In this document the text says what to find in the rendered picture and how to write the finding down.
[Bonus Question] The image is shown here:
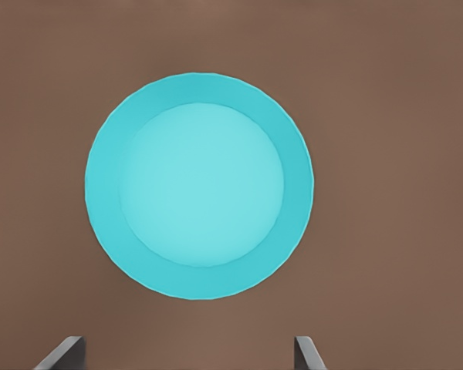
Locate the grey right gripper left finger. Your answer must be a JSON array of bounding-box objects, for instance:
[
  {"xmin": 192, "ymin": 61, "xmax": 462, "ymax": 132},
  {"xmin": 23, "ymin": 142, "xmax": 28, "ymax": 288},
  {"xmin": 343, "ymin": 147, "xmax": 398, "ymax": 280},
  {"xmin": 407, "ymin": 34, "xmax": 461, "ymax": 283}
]
[{"xmin": 32, "ymin": 335, "xmax": 86, "ymax": 370}]

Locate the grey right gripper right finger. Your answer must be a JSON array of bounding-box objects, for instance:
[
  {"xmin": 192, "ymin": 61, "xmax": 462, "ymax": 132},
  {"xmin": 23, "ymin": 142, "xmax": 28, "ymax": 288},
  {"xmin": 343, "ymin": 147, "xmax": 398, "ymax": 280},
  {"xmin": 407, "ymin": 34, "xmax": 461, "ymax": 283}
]
[{"xmin": 294, "ymin": 335, "xmax": 328, "ymax": 370}]

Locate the turquoise round plate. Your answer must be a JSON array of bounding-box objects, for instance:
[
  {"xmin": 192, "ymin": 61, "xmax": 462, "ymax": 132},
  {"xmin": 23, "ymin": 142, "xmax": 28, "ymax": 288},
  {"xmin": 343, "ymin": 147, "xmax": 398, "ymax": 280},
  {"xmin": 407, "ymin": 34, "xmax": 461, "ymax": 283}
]
[{"xmin": 84, "ymin": 71, "xmax": 316, "ymax": 301}]

